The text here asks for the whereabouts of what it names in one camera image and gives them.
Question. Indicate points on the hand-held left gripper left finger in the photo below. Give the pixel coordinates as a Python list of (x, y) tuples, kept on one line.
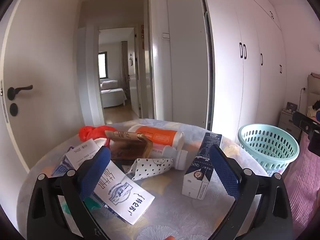
[(96, 170)]

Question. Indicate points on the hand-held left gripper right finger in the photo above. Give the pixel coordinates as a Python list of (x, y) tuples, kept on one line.
[(225, 172)]

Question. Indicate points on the dark blue drink carton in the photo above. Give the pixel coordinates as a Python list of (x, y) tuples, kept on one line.
[(197, 177)]

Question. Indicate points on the red cloth bundle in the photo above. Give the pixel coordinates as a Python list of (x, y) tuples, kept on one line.
[(87, 132)]

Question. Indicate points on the teal perforated plastic basket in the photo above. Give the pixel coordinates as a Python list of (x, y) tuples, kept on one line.
[(270, 160)]

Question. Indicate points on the small white plastic bottle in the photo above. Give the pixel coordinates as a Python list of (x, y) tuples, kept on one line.
[(178, 157)]

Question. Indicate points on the orange and white tube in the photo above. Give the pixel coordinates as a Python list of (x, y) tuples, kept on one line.
[(152, 136)]

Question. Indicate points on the person's left hand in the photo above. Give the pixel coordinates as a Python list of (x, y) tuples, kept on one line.
[(170, 238)]

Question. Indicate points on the white nightstand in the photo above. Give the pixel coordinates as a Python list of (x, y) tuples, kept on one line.
[(285, 123)]

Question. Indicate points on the black clothing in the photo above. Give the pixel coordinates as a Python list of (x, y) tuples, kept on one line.
[(315, 106)]

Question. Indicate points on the small dark desk clock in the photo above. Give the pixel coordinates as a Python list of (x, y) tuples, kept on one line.
[(291, 106)]

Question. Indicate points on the small white blue carton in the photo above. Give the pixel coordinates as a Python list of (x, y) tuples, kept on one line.
[(80, 152)]

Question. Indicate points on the large white milk carton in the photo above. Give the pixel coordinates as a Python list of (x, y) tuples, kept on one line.
[(120, 192)]

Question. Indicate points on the beige padded headboard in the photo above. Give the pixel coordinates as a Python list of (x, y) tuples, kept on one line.
[(313, 90)]

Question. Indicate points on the patterned cushion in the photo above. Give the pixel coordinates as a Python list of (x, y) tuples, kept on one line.
[(315, 75)]

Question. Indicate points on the white heart-patterned pouch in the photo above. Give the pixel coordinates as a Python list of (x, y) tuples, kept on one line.
[(150, 167)]

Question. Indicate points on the bed with pink cover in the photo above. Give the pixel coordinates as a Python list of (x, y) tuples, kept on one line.
[(305, 180)]

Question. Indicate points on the floral tablecloth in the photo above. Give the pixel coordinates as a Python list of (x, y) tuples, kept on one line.
[(175, 210)]

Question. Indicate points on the white wardrobe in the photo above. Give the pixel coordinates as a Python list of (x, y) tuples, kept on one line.
[(225, 67)]

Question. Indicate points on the black round door lock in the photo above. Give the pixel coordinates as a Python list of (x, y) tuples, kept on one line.
[(13, 109)]

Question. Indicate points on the dark framed window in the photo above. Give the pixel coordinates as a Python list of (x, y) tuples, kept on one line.
[(102, 65)]

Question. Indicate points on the beige curtain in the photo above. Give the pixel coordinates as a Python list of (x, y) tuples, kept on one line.
[(124, 67)]

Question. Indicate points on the white room door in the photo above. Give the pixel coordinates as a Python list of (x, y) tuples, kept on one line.
[(45, 55)]

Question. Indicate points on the white light switch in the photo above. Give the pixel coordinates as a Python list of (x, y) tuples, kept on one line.
[(165, 36)]

